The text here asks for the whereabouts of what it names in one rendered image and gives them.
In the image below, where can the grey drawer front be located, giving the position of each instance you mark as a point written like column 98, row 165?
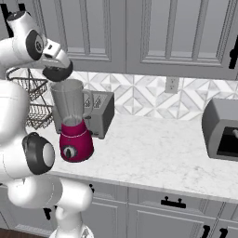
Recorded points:
column 232, row 212
column 108, row 190
column 145, row 198

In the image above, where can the black blender lid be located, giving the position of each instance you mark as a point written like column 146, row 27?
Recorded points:
column 57, row 74

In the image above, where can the grey cupboard door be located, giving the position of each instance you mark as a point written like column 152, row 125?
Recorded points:
column 107, row 220
column 93, row 31
column 2, row 31
column 231, row 232
column 179, row 34
column 164, row 224
column 28, row 218

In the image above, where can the grey lower cupboard door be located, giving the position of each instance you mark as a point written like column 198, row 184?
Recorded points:
column 231, row 232
column 107, row 220
column 28, row 218
column 164, row 224

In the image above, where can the white wall socket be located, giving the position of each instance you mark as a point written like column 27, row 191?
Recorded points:
column 172, row 85

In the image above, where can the grey upper cupboard door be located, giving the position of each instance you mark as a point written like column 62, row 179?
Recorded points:
column 179, row 34
column 2, row 31
column 93, row 31

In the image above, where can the grey toaster oven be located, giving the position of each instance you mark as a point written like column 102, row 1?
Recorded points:
column 217, row 130

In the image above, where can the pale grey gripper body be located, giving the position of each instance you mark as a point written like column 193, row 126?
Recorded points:
column 60, row 60

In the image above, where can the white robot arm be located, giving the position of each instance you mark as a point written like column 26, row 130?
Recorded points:
column 12, row 124

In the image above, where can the blender with red base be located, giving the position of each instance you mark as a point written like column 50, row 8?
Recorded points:
column 76, row 142

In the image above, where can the silver toaster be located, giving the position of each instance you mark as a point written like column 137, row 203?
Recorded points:
column 103, row 114

